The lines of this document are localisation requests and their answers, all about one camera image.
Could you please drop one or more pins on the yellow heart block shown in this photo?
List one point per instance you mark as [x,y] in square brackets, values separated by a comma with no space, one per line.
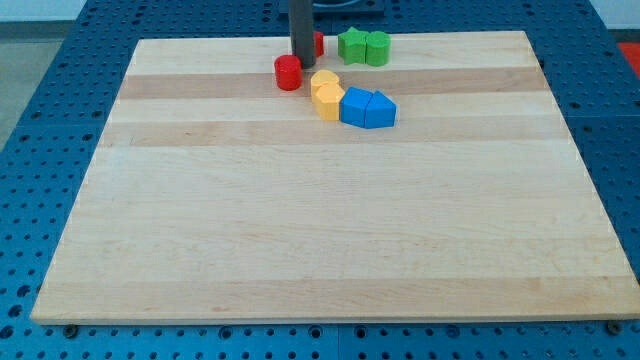
[321,78]

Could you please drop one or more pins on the light wooden board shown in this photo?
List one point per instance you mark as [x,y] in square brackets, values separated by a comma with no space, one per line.
[214,197]

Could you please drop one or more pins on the blue cube block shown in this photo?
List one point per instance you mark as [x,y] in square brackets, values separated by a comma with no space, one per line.
[353,106]

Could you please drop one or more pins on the yellow pentagon block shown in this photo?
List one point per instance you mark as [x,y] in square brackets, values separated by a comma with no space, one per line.
[327,101]

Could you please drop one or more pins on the blue triangular block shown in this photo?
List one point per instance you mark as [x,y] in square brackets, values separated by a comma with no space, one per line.
[380,112]

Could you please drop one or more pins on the red cylinder block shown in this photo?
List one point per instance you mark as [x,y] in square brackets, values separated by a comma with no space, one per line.
[288,72]

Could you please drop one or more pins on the green star block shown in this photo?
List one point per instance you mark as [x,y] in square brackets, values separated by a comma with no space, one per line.
[352,45]

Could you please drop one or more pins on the red block behind rod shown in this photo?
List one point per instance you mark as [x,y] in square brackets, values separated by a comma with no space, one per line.
[319,43]

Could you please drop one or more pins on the green rounded block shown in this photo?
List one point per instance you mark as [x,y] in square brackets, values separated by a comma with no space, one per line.
[378,48]

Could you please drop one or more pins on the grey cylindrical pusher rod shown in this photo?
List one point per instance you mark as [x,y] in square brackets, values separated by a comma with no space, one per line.
[302,31]

